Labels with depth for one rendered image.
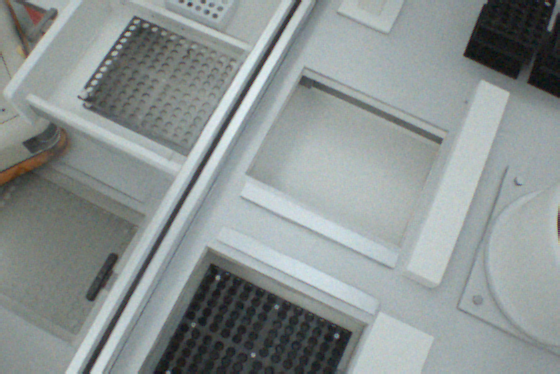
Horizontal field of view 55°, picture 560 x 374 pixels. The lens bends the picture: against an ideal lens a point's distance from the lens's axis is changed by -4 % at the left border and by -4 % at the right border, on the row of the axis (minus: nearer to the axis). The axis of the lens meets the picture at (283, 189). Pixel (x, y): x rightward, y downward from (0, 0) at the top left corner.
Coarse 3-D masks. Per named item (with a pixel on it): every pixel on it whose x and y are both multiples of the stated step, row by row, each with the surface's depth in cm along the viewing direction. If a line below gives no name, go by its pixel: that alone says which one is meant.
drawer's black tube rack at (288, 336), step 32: (224, 288) 78; (256, 288) 78; (224, 320) 76; (256, 320) 77; (288, 320) 77; (320, 320) 80; (192, 352) 75; (224, 352) 75; (256, 352) 75; (288, 352) 79; (320, 352) 76
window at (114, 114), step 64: (0, 0) 25; (64, 0) 30; (128, 0) 37; (192, 0) 47; (256, 0) 64; (0, 64) 27; (64, 64) 33; (128, 64) 41; (192, 64) 54; (256, 64) 77; (0, 128) 30; (64, 128) 36; (128, 128) 46; (192, 128) 63; (0, 192) 32; (64, 192) 40; (128, 192) 53; (0, 256) 35; (64, 256) 45; (128, 256) 61; (0, 320) 39; (64, 320) 51
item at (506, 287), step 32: (512, 192) 78; (544, 192) 66; (512, 224) 71; (544, 224) 61; (480, 256) 75; (512, 256) 68; (544, 256) 61; (480, 288) 74; (512, 288) 70; (544, 288) 62; (512, 320) 71; (544, 320) 67
